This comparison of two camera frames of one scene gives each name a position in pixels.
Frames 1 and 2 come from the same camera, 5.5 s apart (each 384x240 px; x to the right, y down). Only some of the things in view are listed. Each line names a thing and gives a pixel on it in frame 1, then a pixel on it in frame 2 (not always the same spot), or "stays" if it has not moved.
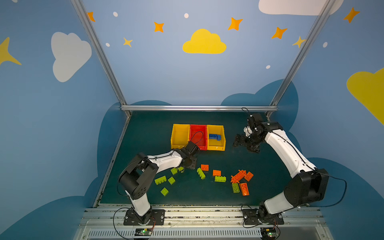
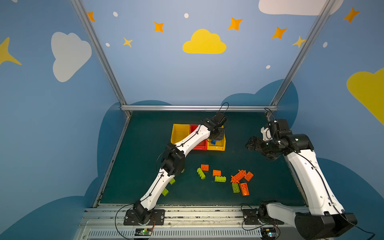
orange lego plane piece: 236,178 stays
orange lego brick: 205,167 stays
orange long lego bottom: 244,189 stays
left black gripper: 193,147 -> 216,135
